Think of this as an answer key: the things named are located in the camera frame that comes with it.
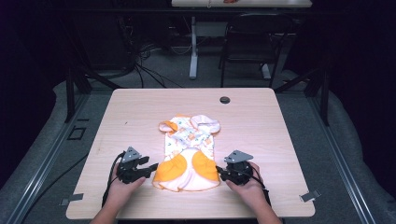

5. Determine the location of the white table leg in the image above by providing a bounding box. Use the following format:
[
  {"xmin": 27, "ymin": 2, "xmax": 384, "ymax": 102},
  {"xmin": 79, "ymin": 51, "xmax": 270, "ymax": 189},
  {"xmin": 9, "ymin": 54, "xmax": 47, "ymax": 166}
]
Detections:
[{"xmin": 189, "ymin": 16, "xmax": 200, "ymax": 80}]

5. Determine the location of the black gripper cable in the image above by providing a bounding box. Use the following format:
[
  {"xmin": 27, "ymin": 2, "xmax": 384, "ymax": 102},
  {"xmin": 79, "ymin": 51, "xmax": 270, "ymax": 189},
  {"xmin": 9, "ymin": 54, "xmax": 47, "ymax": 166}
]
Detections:
[
  {"xmin": 101, "ymin": 151, "xmax": 126, "ymax": 208},
  {"xmin": 248, "ymin": 163, "xmax": 273, "ymax": 207}
]

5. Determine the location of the black metal frame stand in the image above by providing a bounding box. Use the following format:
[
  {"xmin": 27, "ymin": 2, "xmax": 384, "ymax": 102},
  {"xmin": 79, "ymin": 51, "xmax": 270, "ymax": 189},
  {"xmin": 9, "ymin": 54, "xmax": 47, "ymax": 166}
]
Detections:
[
  {"xmin": 61, "ymin": 18, "xmax": 123, "ymax": 124},
  {"xmin": 274, "ymin": 36, "xmax": 332, "ymax": 127}
]

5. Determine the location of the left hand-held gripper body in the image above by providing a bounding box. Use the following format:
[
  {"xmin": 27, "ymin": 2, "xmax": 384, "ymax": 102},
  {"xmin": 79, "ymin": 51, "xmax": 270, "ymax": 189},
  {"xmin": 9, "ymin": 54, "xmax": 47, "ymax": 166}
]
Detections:
[{"xmin": 116, "ymin": 146, "xmax": 150, "ymax": 185}]

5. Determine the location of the black floor cable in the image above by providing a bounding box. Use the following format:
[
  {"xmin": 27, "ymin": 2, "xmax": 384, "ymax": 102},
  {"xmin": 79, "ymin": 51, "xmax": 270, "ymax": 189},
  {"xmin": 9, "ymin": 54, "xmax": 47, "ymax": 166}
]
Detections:
[{"xmin": 21, "ymin": 152, "xmax": 90, "ymax": 224}]

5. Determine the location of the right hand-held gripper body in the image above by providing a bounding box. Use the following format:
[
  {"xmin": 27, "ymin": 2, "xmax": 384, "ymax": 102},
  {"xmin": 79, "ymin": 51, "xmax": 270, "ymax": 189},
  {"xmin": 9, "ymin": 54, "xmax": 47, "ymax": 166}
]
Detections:
[{"xmin": 223, "ymin": 149, "xmax": 255, "ymax": 187}]

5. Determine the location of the orange and white baby garment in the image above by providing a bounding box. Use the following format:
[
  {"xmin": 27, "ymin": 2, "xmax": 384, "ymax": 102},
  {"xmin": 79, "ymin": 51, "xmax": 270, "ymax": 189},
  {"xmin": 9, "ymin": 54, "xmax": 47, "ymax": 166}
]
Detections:
[{"xmin": 151, "ymin": 113, "xmax": 221, "ymax": 193}]

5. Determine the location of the person's left hand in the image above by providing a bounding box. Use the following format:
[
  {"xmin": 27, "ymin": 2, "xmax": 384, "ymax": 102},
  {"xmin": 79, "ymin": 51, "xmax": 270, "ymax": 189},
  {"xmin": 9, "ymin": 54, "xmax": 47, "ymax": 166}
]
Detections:
[{"xmin": 106, "ymin": 162, "xmax": 148, "ymax": 207}]

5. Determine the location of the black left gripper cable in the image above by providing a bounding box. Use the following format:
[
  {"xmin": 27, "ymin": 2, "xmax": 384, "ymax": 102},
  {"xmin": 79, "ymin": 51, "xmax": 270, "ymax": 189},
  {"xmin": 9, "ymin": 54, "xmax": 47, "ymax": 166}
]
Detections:
[{"xmin": 101, "ymin": 151, "xmax": 126, "ymax": 208}]

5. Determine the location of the bundle of floor cables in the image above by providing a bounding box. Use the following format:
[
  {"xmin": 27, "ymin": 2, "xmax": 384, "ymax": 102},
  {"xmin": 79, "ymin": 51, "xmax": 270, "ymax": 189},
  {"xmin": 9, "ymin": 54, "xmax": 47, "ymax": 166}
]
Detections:
[{"xmin": 118, "ymin": 18, "xmax": 194, "ymax": 90}]

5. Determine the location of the grey tape strip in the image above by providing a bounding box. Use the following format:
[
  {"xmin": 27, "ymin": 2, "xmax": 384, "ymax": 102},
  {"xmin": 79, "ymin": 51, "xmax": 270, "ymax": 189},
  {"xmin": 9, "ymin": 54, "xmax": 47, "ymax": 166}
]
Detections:
[
  {"xmin": 60, "ymin": 192, "xmax": 85, "ymax": 206},
  {"xmin": 299, "ymin": 189, "xmax": 322, "ymax": 203}
]

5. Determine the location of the person's right hand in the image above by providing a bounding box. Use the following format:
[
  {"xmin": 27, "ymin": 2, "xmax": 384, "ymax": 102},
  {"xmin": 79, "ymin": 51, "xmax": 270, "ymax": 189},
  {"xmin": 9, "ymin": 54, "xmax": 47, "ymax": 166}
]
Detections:
[{"xmin": 225, "ymin": 161, "xmax": 266, "ymax": 209}]

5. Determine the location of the aluminium floor rail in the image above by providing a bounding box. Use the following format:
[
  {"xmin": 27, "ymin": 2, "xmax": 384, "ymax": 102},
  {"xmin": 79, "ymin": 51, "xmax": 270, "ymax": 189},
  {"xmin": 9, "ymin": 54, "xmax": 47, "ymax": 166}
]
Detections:
[
  {"xmin": 7, "ymin": 92, "xmax": 92, "ymax": 224},
  {"xmin": 307, "ymin": 92, "xmax": 379, "ymax": 224}
]

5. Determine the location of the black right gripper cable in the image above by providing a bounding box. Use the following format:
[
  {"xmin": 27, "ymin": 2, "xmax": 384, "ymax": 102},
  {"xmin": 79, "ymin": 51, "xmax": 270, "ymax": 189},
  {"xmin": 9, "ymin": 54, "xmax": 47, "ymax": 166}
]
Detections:
[{"xmin": 248, "ymin": 163, "xmax": 273, "ymax": 207}]

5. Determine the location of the black folding chair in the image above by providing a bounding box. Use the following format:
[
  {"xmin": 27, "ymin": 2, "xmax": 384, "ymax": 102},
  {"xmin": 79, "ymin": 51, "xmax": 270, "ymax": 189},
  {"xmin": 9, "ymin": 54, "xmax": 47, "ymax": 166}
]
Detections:
[{"xmin": 218, "ymin": 12, "xmax": 296, "ymax": 89}]

